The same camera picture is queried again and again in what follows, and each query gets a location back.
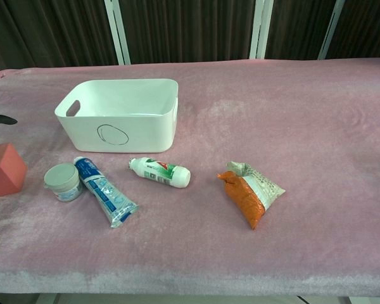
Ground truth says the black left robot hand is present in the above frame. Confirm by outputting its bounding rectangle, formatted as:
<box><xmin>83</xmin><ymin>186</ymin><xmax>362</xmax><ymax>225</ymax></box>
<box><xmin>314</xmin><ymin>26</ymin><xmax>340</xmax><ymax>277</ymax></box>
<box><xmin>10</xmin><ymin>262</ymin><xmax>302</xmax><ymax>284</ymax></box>
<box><xmin>0</xmin><ymin>112</ymin><xmax>18</xmax><ymax>128</ymax></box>

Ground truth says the pink rectangular block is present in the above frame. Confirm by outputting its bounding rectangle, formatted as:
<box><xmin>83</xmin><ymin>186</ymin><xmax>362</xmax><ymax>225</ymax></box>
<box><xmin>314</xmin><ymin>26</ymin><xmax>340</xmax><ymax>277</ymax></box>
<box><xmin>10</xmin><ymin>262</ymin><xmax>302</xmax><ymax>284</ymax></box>
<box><xmin>0</xmin><ymin>142</ymin><xmax>29</xmax><ymax>200</ymax></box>

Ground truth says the small white round jar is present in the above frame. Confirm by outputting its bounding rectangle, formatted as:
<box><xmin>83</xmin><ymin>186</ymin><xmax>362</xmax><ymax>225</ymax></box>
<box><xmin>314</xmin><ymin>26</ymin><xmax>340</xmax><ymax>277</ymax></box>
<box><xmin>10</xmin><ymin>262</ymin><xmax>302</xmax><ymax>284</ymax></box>
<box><xmin>44</xmin><ymin>163</ymin><xmax>82</xmax><ymax>203</ymax></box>

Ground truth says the white plastic storage bin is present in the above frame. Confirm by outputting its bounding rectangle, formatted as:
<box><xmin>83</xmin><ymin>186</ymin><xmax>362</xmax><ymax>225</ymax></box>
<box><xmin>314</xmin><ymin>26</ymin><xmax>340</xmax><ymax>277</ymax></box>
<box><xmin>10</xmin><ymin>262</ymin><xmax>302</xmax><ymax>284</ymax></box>
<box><xmin>53</xmin><ymin>78</ymin><xmax>179</xmax><ymax>153</ymax></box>

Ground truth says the blue toothpaste tube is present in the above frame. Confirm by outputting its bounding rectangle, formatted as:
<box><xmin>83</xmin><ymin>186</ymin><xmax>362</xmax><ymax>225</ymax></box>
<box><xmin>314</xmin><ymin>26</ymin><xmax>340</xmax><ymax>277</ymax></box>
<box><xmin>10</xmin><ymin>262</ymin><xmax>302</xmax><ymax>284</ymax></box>
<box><xmin>73</xmin><ymin>156</ymin><xmax>139</xmax><ymax>229</ymax></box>

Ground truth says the white toothpaste tube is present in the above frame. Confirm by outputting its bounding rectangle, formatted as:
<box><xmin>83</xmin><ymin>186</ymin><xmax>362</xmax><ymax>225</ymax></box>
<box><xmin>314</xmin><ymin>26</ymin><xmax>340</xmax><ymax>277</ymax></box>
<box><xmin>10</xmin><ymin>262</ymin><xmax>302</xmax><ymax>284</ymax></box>
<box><xmin>128</xmin><ymin>157</ymin><xmax>191</xmax><ymax>188</ymax></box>

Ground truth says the dark brown curtain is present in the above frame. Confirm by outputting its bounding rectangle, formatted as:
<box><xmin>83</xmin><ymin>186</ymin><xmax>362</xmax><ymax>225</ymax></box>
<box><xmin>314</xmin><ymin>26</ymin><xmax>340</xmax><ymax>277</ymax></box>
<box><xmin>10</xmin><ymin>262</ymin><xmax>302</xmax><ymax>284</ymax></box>
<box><xmin>0</xmin><ymin>0</ymin><xmax>380</xmax><ymax>84</ymax></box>

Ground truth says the orange and white snack packet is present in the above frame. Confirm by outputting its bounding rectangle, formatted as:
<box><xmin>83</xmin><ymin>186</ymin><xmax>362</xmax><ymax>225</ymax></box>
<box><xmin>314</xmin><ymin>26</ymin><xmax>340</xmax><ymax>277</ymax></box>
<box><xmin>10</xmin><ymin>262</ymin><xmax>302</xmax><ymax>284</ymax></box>
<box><xmin>217</xmin><ymin>161</ymin><xmax>286</xmax><ymax>230</ymax></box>

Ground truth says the pink fuzzy table cloth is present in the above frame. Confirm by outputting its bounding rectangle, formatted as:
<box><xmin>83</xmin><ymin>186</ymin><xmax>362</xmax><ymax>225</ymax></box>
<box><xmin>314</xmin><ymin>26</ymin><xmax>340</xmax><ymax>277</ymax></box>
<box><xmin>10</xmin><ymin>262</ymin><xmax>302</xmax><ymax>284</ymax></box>
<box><xmin>0</xmin><ymin>57</ymin><xmax>380</xmax><ymax>296</ymax></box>

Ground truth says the white metal frame post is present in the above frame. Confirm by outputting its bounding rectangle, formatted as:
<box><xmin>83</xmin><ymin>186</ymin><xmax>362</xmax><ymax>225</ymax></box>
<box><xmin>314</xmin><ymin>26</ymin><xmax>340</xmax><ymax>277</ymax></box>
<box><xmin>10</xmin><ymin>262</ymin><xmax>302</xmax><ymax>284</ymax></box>
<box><xmin>317</xmin><ymin>0</ymin><xmax>346</xmax><ymax>60</ymax></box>
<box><xmin>103</xmin><ymin>0</ymin><xmax>132</xmax><ymax>66</ymax></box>
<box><xmin>249</xmin><ymin>0</ymin><xmax>271</xmax><ymax>60</ymax></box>

